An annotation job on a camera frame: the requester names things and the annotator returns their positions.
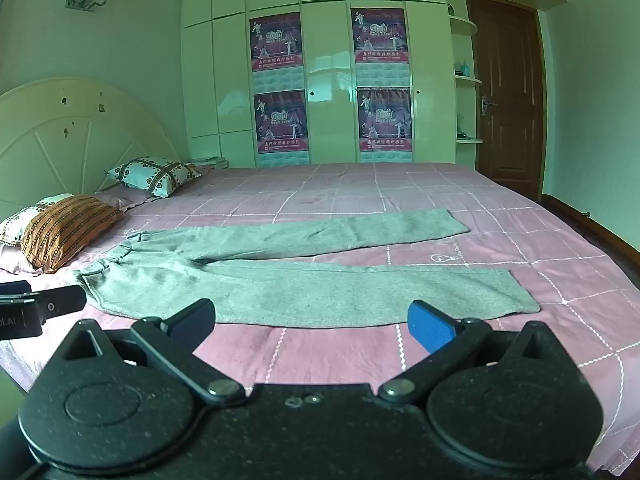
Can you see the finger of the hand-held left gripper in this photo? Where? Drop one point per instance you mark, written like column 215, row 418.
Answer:
column 62, row 301
column 14, row 288

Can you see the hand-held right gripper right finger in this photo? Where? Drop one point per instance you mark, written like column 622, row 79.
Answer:
column 430, row 332

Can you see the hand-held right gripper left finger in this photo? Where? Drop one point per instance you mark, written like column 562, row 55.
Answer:
column 195, row 317

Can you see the grey pants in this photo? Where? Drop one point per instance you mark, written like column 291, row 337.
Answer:
column 300, row 290

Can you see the orange striped pillow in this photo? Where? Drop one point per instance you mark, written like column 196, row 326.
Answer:
column 67, row 232

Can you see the white patterned pillow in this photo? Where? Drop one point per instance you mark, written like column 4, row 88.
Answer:
column 22, row 217

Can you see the plain pink pillow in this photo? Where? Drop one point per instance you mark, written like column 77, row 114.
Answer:
column 125, row 196

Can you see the white heart-patterned pillow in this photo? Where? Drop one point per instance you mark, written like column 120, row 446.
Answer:
column 152, row 174

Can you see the folded pink cloth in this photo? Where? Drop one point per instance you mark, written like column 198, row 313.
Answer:
column 210, row 162

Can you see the cream wooden headboard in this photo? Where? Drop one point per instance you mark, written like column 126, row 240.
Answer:
column 55, row 130

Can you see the bed with pink checked sheet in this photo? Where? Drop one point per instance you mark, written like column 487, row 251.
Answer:
column 350, row 190

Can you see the brown wooden door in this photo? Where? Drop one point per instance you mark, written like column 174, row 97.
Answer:
column 507, row 150

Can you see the dark flat shelf item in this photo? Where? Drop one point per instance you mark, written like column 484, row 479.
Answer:
column 463, row 135

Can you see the cream corner shelves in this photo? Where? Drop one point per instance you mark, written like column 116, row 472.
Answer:
column 465, row 110

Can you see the cream glossy wardrobe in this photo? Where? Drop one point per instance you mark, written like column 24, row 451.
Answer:
column 327, row 110

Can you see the small blue bottle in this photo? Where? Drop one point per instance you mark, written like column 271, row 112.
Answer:
column 465, row 66

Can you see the wall poster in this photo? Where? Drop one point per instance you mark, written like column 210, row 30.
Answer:
column 385, row 120
column 281, row 122
column 380, row 35
column 276, row 42

